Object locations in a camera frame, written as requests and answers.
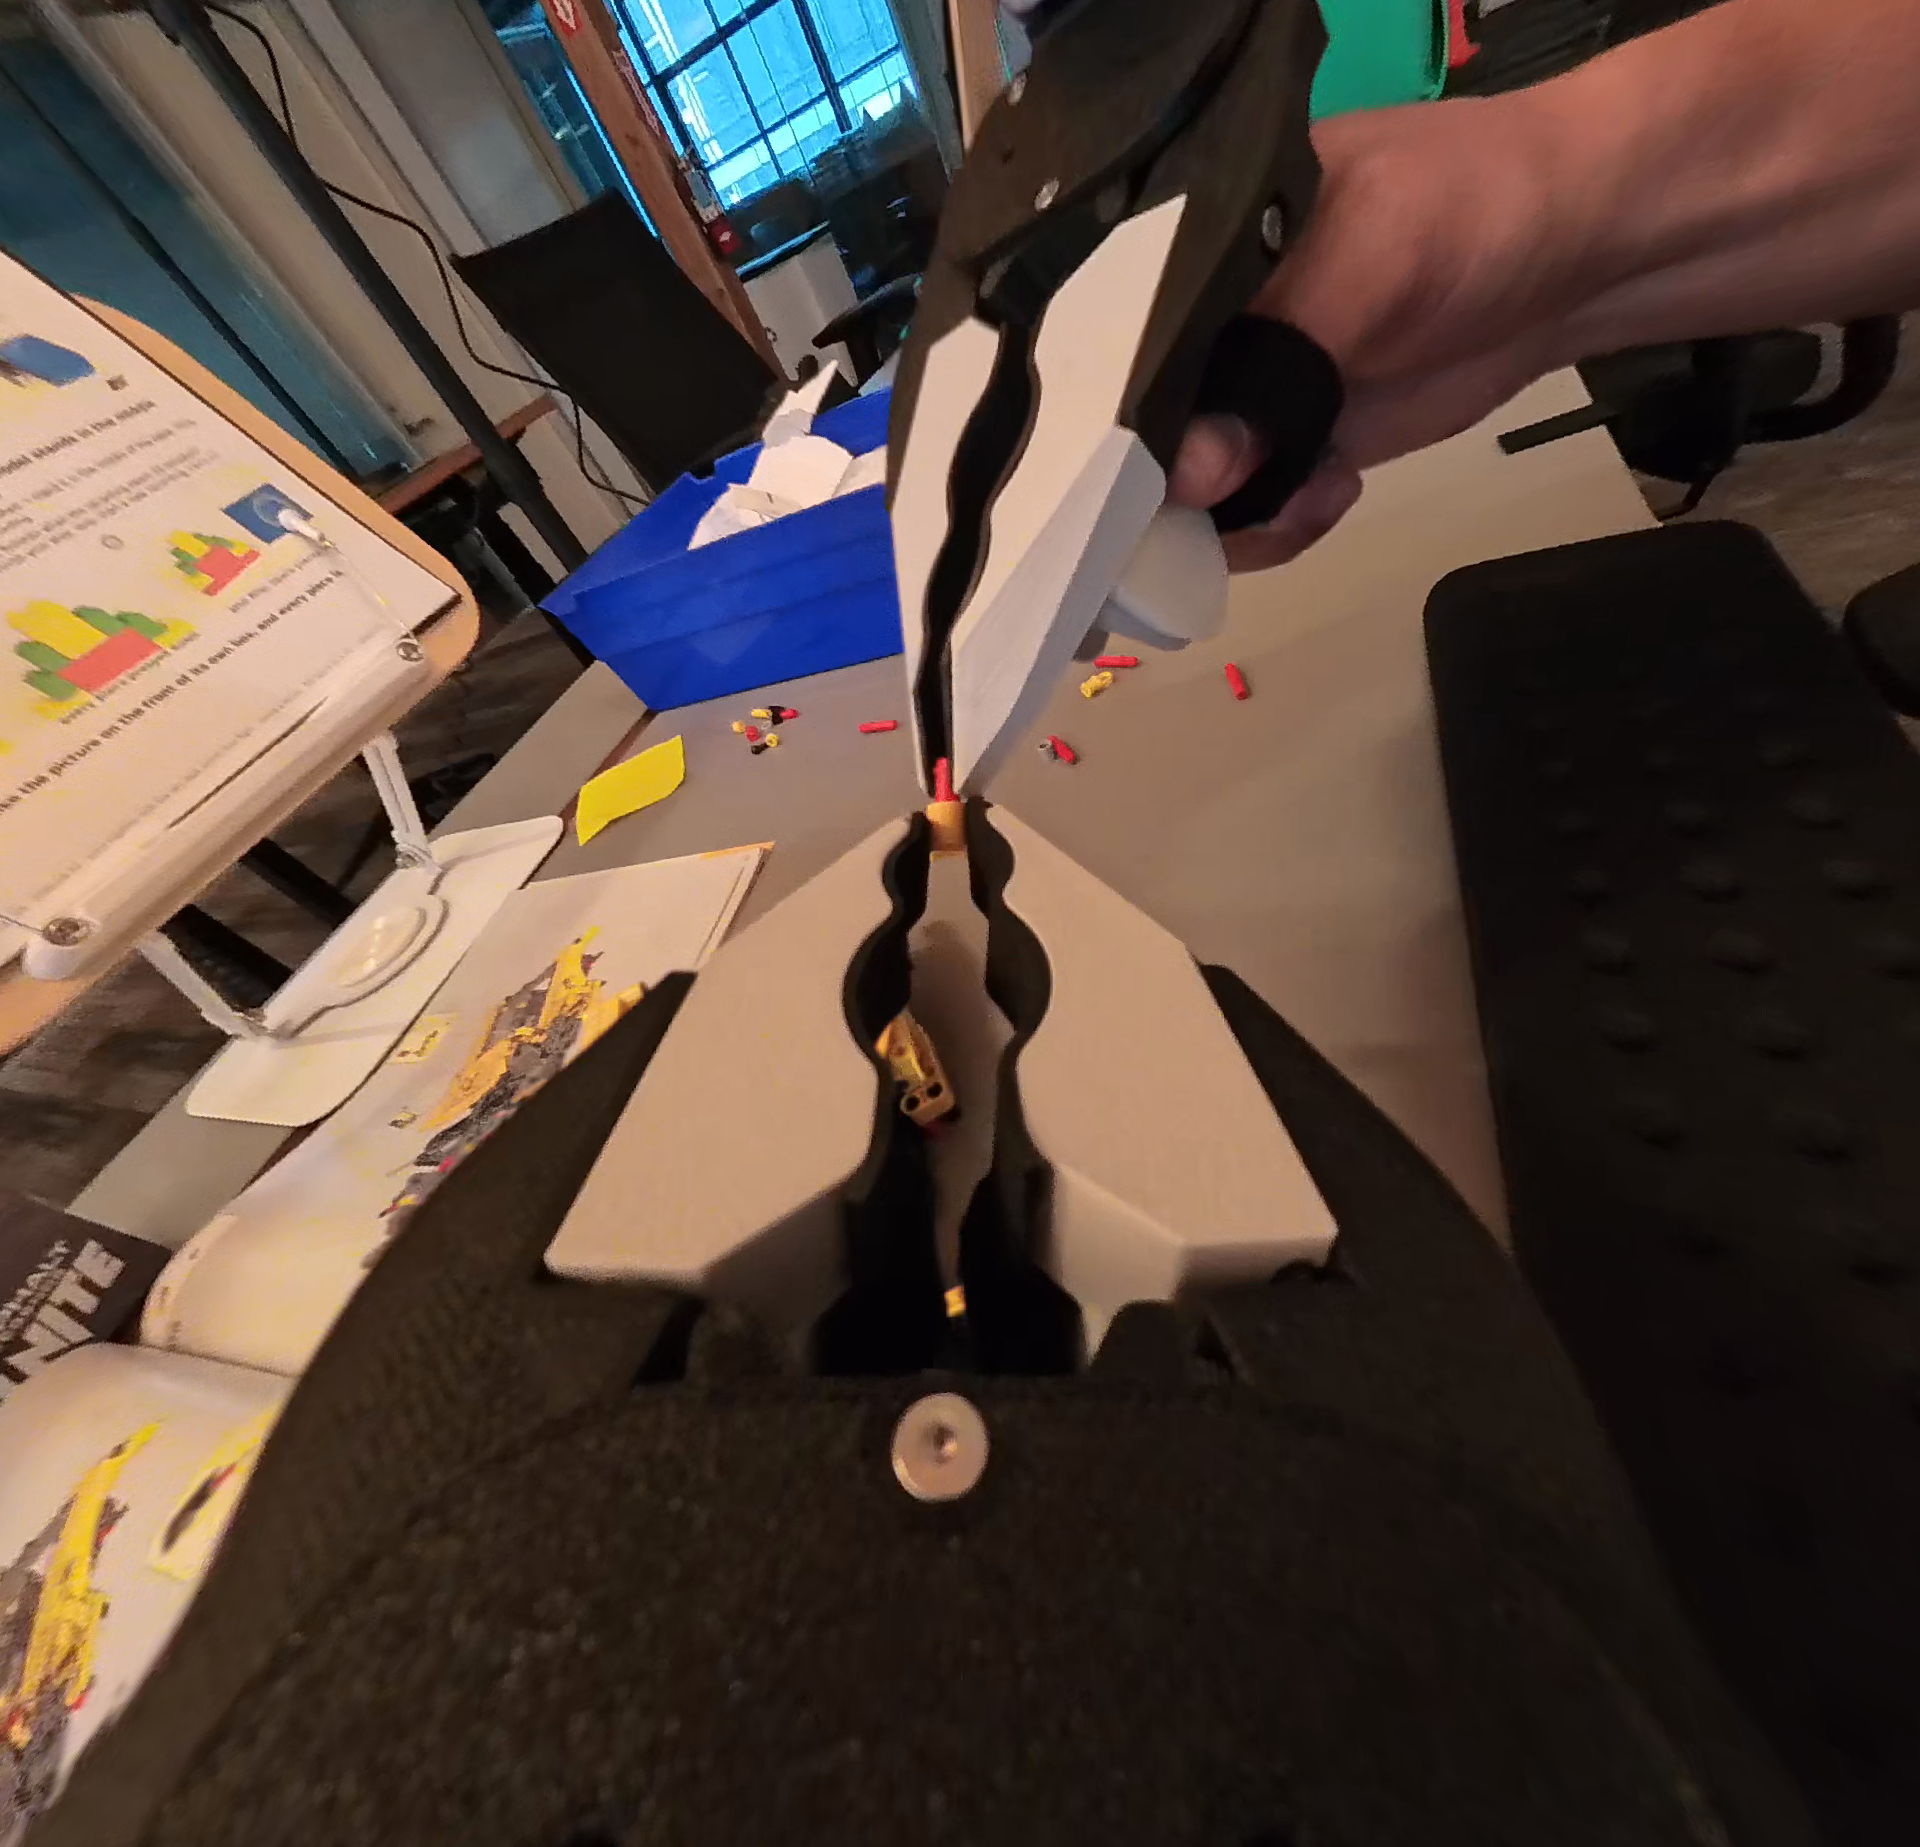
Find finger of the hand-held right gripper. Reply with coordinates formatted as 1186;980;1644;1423
945;194;1190;799
888;318;1008;794

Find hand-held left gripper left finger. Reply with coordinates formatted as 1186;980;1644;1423
542;809;950;1383

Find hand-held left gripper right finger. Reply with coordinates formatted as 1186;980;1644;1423
961;794;1340;1383

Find yellow toy brick car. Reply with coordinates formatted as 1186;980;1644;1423
872;1007;965;1325

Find grey desk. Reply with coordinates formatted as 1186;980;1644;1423
67;363;1668;1265

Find person's right hand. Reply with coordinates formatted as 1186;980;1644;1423
1170;78;1595;574

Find crumpled white paper bags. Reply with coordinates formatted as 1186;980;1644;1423
689;363;889;551

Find white stand with wooden board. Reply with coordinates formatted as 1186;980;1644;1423
945;0;1010;154

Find green plastic tote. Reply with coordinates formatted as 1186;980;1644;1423
1306;0;1455;119

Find scattered small brick pieces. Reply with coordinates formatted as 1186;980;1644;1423
734;654;1251;766

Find open instruction booklet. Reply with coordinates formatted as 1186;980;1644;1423
0;843;774;1821

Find blue storage bin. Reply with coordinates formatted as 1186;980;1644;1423
541;393;909;712

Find yellow paper note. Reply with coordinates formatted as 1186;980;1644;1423
577;734;689;846

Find brown wooden pillar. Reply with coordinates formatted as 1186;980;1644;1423
502;0;793;379

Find black perforated mat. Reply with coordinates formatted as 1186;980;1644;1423
1424;518;1920;1847

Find toy car set box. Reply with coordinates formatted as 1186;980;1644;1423
0;1194;175;1414

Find black metal pole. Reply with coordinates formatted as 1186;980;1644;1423
97;0;589;574

